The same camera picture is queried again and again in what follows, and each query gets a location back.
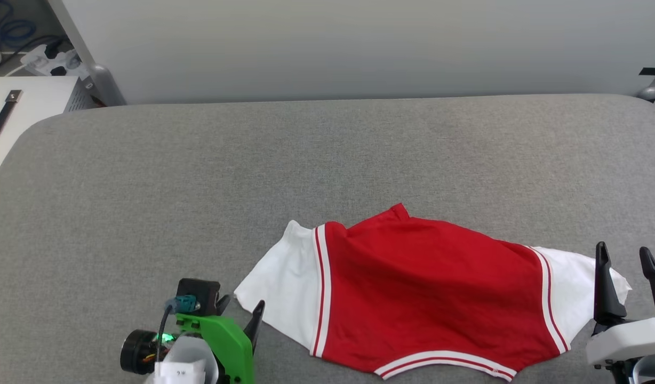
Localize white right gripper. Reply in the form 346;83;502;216
586;242;655;367

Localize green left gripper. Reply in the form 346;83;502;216
175;295;266;384

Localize red and white basketball jersey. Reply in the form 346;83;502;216
233;203;633;382

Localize white partition panel on stand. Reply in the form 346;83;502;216
47;0;655;106

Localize white cabinet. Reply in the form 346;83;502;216
0;76;96;190

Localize black left camera cable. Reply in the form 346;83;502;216
156;295;201;347

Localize black cabinet handle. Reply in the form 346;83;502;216
0;90;23;158

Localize white power strip with cables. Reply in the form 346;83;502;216
0;35;67;73

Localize blue cable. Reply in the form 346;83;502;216
0;0;37;49

